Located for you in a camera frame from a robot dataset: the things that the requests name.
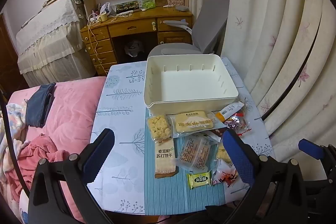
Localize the clear brown cracker packet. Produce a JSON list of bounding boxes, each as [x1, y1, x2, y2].
[[177, 133, 218, 172]]

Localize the navy folded pants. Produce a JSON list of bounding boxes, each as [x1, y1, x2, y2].
[[25, 83, 57, 128]]

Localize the crumbly yellow cookie packet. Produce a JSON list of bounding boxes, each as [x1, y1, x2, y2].
[[146, 114, 174, 140]]

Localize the beige soda cracker packet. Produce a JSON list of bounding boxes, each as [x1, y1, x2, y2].
[[154, 136, 177, 178]]

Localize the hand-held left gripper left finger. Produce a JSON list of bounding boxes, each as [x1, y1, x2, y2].
[[28, 128, 116, 224]]

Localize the white orange stick packet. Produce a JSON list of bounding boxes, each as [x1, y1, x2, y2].
[[215, 102, 244, 122]]

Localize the floral patterned blanket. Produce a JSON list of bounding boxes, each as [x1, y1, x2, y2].
[[0, 102, 28, 161]]

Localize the wooden desk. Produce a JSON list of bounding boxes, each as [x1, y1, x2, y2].
[[80, 6, 195, 76]]

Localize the pink blanket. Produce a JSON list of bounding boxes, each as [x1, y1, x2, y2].
[[0, 76, 107, 224]]

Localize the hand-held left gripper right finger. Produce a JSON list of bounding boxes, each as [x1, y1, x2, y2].
[[222, 129, 315, 224]]

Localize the white charging cable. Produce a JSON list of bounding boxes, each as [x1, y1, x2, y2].
[[86, 15, 111, 75]]

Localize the grey office chair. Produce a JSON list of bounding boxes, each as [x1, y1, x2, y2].
[[147, 0, 232, 62]]

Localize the cream floral curtain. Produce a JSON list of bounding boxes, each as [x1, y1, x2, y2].
[[188, 0, 336, 161]]

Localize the dark snack bag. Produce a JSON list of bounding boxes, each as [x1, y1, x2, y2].
[[115, 1, 139, 14]]

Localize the white plastic bag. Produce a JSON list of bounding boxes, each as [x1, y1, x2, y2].
[[100, 2, 116, 16]]

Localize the red white snack packet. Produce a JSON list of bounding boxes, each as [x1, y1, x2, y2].
[[211, 161, 239, 186]]

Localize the brown white snack packet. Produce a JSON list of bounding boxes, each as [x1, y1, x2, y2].
[[210, 128, 229, 142]]

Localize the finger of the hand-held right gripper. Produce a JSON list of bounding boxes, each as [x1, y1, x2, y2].
[[298, 138, 336, 169]]

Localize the white plastic bin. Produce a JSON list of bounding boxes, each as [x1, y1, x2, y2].
[[143, 54, 239, 117]]

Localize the green pineapple cake packet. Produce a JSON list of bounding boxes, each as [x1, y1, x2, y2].
[[187, 171, 213, 190]]

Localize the red clear candy bag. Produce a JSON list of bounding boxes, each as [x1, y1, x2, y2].
[[224, 112, 252, 136]]

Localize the lined waste bin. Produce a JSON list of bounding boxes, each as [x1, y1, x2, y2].
[[124, 40, 143, 58]]

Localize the clear sponge cake packet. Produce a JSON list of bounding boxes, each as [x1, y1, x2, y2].
[[168, 110, 226, 138]]

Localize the pale blue printed tablecloth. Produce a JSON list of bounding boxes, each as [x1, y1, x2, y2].
[[87, 56, 276, 216]]

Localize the lace covered piano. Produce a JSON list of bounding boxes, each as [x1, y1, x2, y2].
[[16, 0, 96, 88]]

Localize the yellow puff snack packet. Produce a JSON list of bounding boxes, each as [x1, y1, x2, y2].
[[217, 144, 233, 164]]

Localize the black cable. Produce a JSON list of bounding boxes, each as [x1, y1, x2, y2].
[[0, 88, 33, 197]]

